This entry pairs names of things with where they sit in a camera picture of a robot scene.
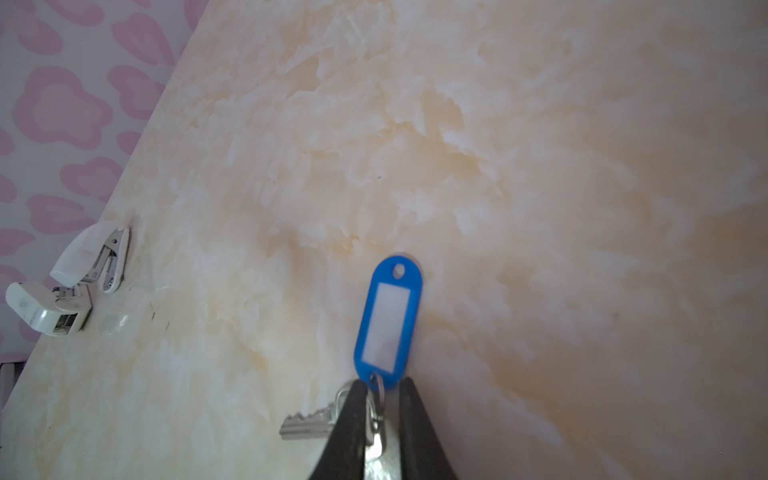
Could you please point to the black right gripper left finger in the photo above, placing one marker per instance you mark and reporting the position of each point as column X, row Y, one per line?
column 344, row 454

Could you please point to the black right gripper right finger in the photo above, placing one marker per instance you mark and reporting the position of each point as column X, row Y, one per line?
column 422, row 456

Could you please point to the blue key tag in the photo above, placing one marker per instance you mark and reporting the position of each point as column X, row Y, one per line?
column 388, row 322

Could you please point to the silver key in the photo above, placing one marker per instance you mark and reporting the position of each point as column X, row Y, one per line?
column 319, row 424

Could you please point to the white clip lower one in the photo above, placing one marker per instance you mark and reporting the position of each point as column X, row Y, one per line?
column 55, row 312

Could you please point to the white clip near wall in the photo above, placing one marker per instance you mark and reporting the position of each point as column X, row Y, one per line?
column 95, row 256

